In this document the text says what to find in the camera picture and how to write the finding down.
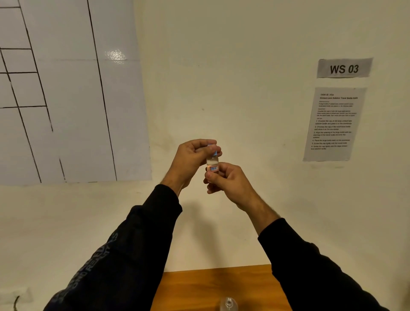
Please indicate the person's right hand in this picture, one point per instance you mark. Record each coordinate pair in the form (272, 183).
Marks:
(233, 185)

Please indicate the person's left hand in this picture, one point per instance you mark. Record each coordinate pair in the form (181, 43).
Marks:
(185, 161)

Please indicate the person's right thumb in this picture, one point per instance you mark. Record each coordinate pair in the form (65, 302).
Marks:
(214, 178)

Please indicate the person's left thumb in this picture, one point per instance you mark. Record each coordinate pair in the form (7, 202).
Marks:
(212, 153)

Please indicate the blue bottle cap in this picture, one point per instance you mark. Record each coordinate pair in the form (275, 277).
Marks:
(214, 149)

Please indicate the small clear labelled bottle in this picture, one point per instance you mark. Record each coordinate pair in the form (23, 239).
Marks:
(212, 162)

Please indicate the person's left forearm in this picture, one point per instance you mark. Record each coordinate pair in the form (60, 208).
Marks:
(128, 256)

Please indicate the person's right forearm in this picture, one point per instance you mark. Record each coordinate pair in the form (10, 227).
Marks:
(307, 266)

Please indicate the printed instruction sheet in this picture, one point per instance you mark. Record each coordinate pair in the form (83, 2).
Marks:
(334, 124)

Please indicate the clear plastic bottle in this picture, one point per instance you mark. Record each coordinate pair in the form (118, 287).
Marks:
(229, 305)

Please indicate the white poster with black lines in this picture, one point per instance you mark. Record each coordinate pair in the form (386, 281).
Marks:
(70, 96)

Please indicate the grey paper sign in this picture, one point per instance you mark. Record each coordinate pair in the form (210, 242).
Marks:
(344, 68)

